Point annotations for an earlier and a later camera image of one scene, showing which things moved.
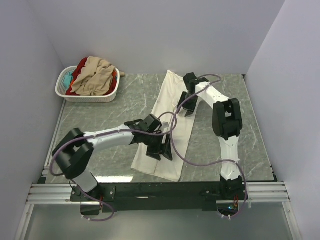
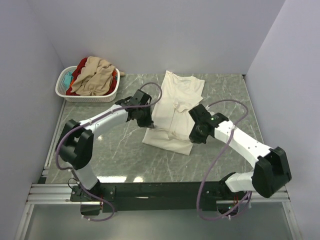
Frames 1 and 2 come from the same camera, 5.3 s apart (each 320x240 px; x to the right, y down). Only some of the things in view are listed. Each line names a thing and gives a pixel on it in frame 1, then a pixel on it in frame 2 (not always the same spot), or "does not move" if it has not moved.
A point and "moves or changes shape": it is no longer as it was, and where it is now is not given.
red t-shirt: x=81 y=65 does not move
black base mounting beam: x=153 y=197 does not move
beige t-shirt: x=95 y=78 does not move
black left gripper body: x=155 y=145 -> x=144 y=118
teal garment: x=67 y=80 does not move
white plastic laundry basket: x=61 y=90 does not move
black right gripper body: x=190 y=104 -> x=197 y=134
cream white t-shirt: x=168 y=110 moves or changes shape
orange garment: x=71 y=82 does not move
